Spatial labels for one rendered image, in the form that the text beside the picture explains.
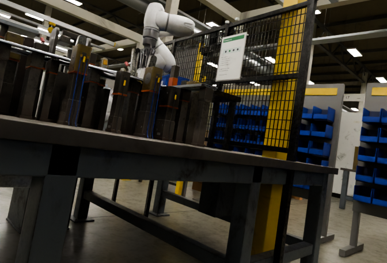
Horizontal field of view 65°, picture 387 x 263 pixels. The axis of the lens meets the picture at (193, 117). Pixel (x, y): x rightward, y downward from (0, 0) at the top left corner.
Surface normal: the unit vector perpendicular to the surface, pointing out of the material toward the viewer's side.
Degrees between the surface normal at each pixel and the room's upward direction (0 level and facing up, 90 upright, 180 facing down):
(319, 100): 90
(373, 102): 90
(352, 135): 90
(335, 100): 90
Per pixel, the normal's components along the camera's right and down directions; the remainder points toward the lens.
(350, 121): -0.69, -0.17
